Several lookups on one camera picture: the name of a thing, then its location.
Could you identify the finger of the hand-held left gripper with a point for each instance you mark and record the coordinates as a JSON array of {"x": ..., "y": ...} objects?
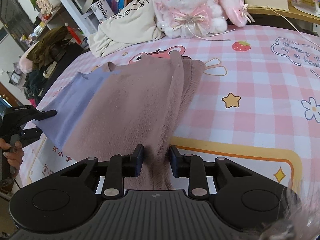
[
  {"x": 42, "y": 115},
  {"x": 31, "y": 133}
]

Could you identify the red tassel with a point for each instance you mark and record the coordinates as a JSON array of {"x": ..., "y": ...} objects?
[{"x": 73, "y": 33}]

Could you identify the large pink plush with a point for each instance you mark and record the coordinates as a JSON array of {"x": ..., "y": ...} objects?
[{"x": 25, "y": 63}]

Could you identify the fluffy grey sleeve cuff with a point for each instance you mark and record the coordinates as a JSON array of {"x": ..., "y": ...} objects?
[{"x": 295, "y": 220}]

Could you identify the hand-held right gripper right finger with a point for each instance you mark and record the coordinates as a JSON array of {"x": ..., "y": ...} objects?
[{"x": 175, "y": 161}]

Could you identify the flat cream box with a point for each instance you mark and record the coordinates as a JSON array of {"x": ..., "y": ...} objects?
[{"x": 265, "y": 1}]

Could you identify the white printed box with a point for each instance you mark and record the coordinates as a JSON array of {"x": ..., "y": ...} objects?
[{"x": 100, "y": 10}]

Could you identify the cream tote bag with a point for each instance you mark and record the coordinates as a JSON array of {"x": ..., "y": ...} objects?
[{"x": 125, "y": 25}]

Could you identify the olive green cloth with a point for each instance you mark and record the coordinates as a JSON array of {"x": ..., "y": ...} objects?
[{"x": 50, "y": 45}]

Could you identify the purple and mauve sweater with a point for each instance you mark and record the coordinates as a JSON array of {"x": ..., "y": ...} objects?
[{"x": 130, "y": 105}]

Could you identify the person's left hand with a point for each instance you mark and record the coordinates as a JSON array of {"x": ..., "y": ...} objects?
[{"x": 16, "y": 160}]

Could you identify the white pink bunny plush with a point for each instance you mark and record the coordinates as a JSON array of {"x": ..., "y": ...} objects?
[{"x": 190, "y": 5}]

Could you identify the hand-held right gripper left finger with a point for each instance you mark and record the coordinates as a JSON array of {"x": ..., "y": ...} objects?
[{"x": 138, "y": 160}]

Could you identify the white bookshelf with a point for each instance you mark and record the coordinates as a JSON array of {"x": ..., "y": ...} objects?
[{"x": 72, "y": 7}]

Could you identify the dark cloth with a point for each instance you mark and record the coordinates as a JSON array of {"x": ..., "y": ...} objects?
[{"x": 35, "y": 85}]

